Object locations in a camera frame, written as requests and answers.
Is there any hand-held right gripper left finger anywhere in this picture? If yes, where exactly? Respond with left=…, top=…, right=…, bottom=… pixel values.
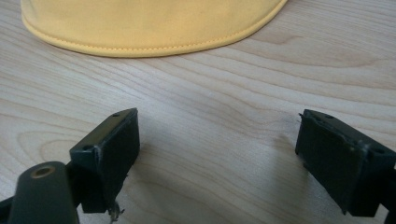
left=69, top=107, right=141, bottom=215

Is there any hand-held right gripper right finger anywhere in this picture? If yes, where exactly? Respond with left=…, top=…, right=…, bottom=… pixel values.
left=294, top=108, right=396, bottom=217

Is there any yellow fabric cap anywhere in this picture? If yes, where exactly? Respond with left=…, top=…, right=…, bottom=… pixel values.
left=20, top=0, right=289, bottom=59

